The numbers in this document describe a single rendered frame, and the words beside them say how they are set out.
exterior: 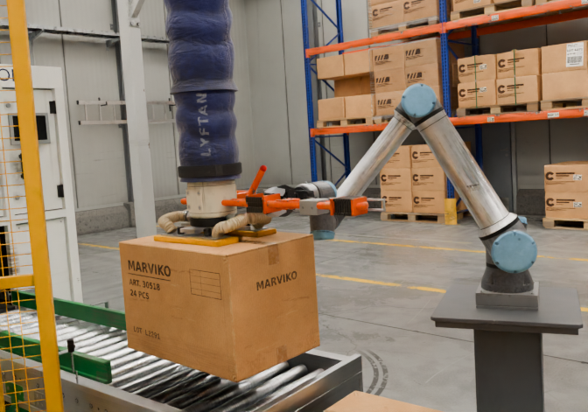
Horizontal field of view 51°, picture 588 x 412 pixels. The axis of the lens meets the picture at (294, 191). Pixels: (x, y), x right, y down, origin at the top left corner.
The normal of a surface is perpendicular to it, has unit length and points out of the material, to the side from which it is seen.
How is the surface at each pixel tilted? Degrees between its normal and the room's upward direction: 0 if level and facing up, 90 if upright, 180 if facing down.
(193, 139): 78
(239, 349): 90
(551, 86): 90
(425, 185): 93
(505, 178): 90
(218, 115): 69
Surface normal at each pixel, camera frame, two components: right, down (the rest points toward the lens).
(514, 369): -0.38, 0.10
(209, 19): 0.44, -0.27
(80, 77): 0.74, 0.01
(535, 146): -0.67, 0.11
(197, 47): 0.04, -0.19
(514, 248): -0.17, 0.17
